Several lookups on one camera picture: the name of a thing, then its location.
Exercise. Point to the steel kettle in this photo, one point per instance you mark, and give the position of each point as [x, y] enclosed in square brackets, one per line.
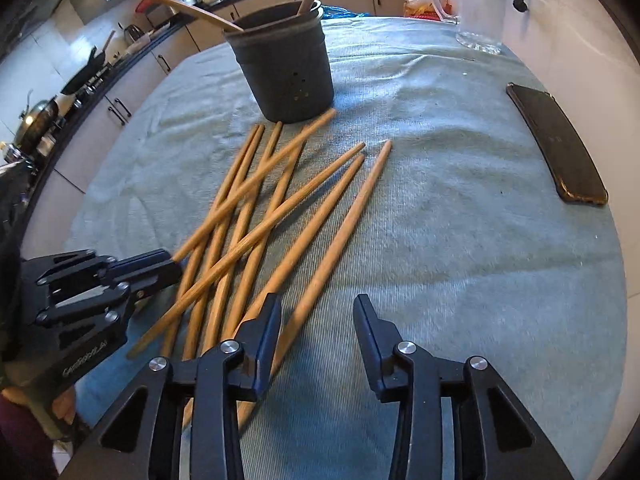
[132, 32]

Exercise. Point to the bunch of wooden chopsticks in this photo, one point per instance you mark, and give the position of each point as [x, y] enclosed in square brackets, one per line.
[350, 215]

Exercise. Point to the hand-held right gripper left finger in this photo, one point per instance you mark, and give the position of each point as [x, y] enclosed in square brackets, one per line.
[265, 355]

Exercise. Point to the beige lower kitchen cabinets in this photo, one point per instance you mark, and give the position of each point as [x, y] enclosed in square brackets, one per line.
[100, 125]

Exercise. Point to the dark grey utensil holder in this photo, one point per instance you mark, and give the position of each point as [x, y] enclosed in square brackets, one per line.
[280, 70]

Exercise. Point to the wooden spatula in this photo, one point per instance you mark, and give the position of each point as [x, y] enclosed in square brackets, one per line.
[175, 2]

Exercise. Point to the glass beer mug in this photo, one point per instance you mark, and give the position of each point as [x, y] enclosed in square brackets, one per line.
[480, 5]

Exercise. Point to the person's left forearm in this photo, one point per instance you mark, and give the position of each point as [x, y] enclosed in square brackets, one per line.
[20, 450]

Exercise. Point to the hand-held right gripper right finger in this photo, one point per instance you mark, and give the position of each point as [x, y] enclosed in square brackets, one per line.
[370, 345]

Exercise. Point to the long wooden chopstick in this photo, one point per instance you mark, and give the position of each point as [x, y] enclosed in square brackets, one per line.
[280, 159]

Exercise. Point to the grey-blue tablecloth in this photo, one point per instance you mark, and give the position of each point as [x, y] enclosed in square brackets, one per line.
[450, 260]

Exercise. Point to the blue plastic bag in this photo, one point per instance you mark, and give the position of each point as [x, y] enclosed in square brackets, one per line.
[345, 11]

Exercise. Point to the red plastic basket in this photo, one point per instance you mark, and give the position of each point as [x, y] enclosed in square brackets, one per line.
[430, 16]

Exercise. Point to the black smartphone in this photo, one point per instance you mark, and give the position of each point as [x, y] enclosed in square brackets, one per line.
[555, 145]

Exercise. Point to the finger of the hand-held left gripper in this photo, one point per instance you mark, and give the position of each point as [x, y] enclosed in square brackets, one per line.
[100, 310]
[145, 265]

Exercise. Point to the steel pot with lid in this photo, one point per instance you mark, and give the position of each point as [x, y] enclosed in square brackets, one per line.
[35, 115]

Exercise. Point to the black frying pan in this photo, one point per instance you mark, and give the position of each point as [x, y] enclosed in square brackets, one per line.
[82, 72]

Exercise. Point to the person's left hand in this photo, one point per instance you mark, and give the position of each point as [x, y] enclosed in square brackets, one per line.
[64, 405]

